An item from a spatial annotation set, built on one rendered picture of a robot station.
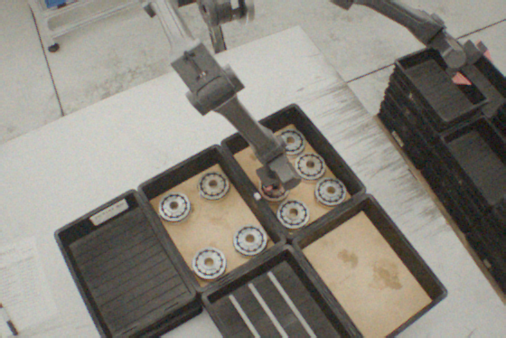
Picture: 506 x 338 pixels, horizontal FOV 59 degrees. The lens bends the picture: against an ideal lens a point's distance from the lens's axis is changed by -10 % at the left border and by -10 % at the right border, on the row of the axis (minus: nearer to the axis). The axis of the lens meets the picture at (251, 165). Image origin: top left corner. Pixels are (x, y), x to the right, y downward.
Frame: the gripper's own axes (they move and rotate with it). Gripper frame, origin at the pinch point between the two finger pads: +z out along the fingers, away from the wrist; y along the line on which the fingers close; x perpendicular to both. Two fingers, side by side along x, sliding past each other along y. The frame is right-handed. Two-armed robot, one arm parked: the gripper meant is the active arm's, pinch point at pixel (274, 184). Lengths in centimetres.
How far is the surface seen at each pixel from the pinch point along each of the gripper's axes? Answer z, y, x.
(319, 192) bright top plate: 1.1, 11.5, -8.8
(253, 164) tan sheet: 4.1, -0.9, 11.8
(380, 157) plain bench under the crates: 17.4, 45.7, -2.6
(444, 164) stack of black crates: 50, 89, -9
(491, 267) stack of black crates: 67, 87, -60
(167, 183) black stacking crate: -0.5, -29.4, 16.7
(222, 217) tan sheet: 3.9, -18.7, -0.4
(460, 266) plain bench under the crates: 17, 46, -53
